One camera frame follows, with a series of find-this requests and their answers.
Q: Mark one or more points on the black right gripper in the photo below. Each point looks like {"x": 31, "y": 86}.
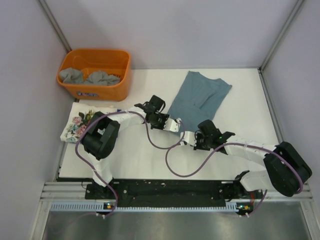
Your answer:
{"x": 198, "y": 135}

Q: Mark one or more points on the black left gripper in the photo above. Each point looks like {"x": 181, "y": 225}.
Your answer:
{"x": 164, "y": 117}

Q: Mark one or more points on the teal blue t shirt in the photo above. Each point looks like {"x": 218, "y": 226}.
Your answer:
{"x": 198, "y": 99}

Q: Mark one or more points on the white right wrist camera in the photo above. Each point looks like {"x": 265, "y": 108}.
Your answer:
{"x": 188, "y": 138}

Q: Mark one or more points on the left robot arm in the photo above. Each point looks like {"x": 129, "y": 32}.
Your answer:
{"x": 100, "y": 140}

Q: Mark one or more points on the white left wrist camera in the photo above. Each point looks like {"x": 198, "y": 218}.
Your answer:
{"x": 172, "y": 125}

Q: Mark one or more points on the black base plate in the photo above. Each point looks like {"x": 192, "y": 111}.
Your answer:
{"x": 170, "y": 193}

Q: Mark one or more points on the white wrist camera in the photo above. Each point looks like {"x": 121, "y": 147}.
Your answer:
{"x": 188, "y": 138}
{"x": 172, "y": 125}

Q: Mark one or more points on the white floral folded t shirt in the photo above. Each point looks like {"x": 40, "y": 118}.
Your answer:
{"x": 79, "y": 117}

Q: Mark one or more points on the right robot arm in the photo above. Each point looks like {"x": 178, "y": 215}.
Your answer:
{"x": 284, "y": 168}

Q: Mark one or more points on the orange plastic laundry basket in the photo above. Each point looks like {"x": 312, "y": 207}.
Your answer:
{"x": 115, "y": 62}

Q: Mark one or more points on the light blue cable duct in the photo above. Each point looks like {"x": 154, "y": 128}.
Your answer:
{"x": 59, "y": 206}

